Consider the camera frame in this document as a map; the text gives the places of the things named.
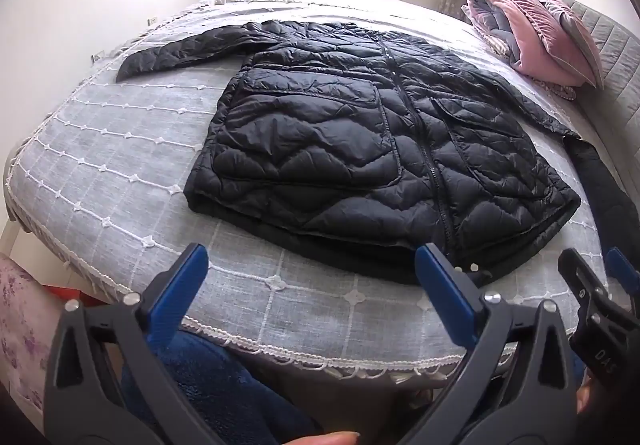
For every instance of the pink pillow with grey edge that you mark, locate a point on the pink pillow with grey edge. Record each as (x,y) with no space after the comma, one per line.
(562,5)

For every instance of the grey lattice bedspread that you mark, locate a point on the grey lattice bedspread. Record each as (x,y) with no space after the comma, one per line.
(125,175)

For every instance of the person's left hand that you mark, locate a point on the person's left hand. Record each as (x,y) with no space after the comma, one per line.
(320,439)

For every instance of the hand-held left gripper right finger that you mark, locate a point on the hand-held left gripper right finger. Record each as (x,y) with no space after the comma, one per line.
(447,297)

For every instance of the person's right hand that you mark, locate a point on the person's right hand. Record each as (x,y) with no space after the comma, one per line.
(585,397)

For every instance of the folded pink grey quilt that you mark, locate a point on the folded pink grey quilt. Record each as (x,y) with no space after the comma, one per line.
(487,20)

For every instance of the person's blue fleece leg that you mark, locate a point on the person's blue fleece leg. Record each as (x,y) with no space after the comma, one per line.
(215,390)

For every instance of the dark cloth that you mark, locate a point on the dark cloth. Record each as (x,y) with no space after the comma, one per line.
(602,190)

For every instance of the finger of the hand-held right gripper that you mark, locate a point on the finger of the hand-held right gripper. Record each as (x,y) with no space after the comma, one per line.
(622,270)
(580,275)

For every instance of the pink floral cloth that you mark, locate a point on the pink floral cloth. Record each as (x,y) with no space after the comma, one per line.
(20,320)

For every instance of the grey padded headboard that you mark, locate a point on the grey padded headboard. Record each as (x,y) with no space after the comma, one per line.
(612,40)

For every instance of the black quilted puffer jacket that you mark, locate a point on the black quilted puffer jacket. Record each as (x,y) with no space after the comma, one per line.
(325,140)

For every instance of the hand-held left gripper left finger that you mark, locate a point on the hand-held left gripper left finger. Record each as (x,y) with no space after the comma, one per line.
(190,277)

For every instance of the pink velvet pillow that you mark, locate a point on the pink velvet pillow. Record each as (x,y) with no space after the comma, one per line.
(542,42)

